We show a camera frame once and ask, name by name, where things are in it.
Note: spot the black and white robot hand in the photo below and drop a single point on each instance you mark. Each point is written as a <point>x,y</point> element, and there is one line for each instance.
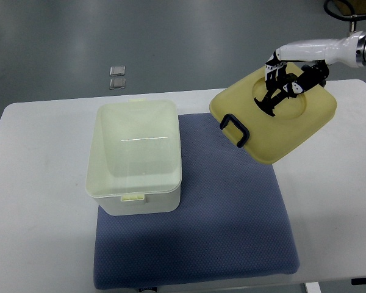
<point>322,53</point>

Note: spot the yellow box lid with handle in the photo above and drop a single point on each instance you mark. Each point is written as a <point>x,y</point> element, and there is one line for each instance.
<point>267,139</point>

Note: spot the brown cardboard box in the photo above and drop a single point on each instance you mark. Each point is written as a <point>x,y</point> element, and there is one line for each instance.
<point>359,7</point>

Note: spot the white storage box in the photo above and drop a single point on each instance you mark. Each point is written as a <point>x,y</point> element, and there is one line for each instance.
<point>135,164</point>

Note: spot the blue-grey padded mat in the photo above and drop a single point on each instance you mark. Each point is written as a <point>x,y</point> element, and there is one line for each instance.
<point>231,222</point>

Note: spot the upper silver floor plate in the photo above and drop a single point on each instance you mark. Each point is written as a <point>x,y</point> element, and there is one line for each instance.
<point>117,70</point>

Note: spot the black table bracket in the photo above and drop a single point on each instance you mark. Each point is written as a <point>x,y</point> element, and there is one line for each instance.
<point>358,281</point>

